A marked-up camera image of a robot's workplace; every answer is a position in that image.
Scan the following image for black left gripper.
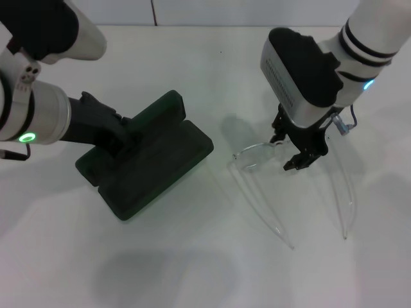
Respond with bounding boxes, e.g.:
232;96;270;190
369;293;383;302
60;91;148;157

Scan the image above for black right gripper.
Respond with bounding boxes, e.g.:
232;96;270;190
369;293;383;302
269;103;334;173

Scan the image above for clear plastic glasses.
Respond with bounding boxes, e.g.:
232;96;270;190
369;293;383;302
226;136;358;250

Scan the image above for green glasses case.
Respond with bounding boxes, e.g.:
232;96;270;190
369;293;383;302
74;89;214;222

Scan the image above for dark right gripper cable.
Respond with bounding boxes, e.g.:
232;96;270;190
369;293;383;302
330;104;359;135

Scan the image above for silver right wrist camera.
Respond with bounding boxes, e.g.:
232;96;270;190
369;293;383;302
261;27;345;126

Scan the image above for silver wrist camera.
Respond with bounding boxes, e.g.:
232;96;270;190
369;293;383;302
261;27;345;126
0;0;107;65

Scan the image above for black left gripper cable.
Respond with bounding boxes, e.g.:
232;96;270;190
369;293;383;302
0;143;32;161

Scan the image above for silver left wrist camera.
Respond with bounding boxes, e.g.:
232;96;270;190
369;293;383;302
0;0;107;65

